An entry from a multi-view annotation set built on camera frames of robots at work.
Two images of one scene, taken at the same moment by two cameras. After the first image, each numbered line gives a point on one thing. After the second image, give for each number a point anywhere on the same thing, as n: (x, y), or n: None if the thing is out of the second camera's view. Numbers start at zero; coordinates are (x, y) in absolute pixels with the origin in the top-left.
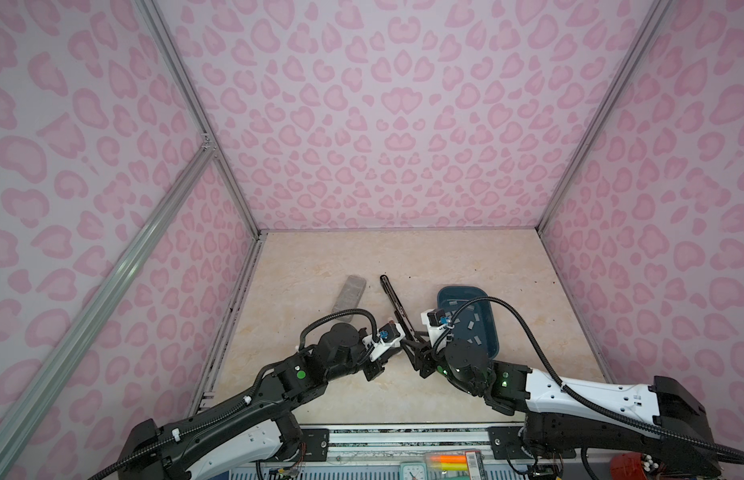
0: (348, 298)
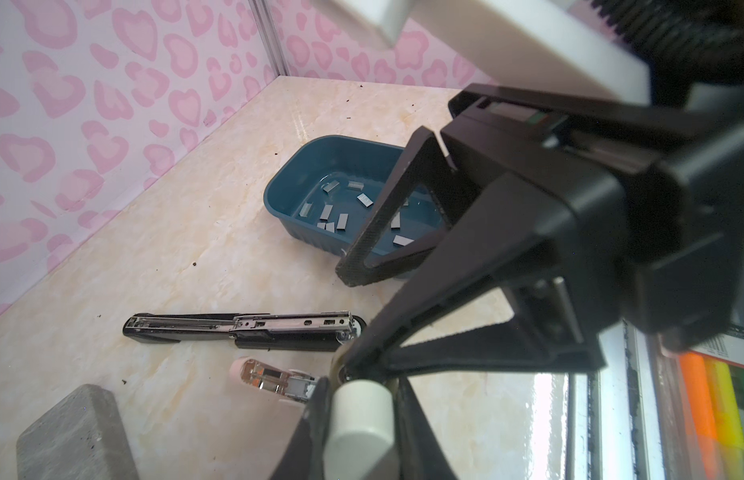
0: (82, 437)
